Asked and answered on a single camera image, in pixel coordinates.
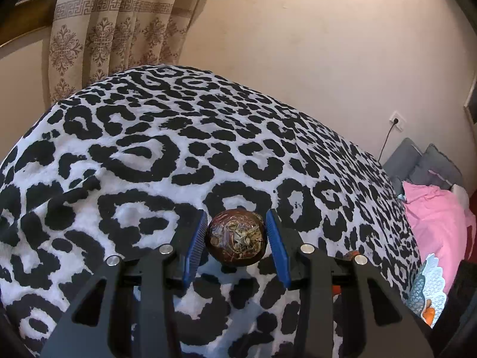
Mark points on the brown window frame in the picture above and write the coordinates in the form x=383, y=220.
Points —
x=29, y=18

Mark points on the grey headboard cushion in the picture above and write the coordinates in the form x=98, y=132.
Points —
x=438, y=167
x=402, y=160

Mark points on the orange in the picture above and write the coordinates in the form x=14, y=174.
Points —
x=429, y=315
x=349, y=256

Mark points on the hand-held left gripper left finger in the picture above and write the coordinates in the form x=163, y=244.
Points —
x=195, y=250

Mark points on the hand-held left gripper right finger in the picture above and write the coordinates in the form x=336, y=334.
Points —
x=277, y=250

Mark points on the dark brown round fruit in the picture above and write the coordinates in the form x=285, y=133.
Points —
x=236, y=238

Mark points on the beige patterned curtain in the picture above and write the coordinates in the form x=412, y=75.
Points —
x=111, y=26

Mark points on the white pillow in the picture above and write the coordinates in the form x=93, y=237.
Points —
x=461, y=195

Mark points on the white wall socket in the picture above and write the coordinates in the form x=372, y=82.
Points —
x=397, y=121

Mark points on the light blue plastic basket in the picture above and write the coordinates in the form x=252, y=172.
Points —
x=428, y=283

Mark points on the pink blanket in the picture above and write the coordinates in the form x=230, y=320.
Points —
x=436, y=223

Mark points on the black and white leopard blanket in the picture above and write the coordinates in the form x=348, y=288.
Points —
x=149, y=156

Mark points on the light blue cloth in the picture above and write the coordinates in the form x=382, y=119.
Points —
x=401, y=197

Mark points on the framed wall picture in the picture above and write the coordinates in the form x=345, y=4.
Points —
x=471, y=100

